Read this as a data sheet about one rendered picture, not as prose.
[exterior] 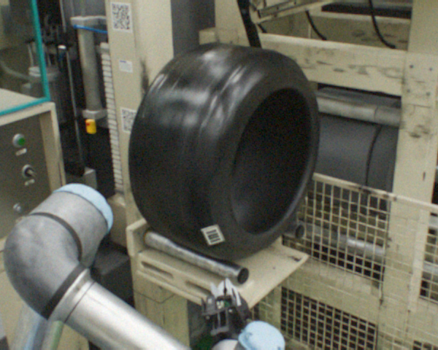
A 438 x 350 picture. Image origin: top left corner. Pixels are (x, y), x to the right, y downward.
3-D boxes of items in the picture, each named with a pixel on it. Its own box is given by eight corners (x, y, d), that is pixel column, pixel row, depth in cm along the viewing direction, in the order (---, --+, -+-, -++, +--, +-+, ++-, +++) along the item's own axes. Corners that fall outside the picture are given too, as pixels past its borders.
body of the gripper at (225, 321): (233, 284, 124) (239, 328, 114) (247, 312, 128) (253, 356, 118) (199, 295, 125) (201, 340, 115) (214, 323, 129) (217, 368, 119)
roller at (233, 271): (153, 227, 175) (151, 242, 176) (142, 230, 172) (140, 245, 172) (251, 266, 155) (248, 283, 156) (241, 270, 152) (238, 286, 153)
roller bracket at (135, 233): (128, 257, 173) (125, 227, 169) (213, 205, 201) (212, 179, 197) (136, 260, 171) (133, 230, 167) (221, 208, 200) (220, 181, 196)
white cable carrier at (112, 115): (116, 195, 187) (99, 42, 168) (128, 189, 191) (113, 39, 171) (125, 199, 185) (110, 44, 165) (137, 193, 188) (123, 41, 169)
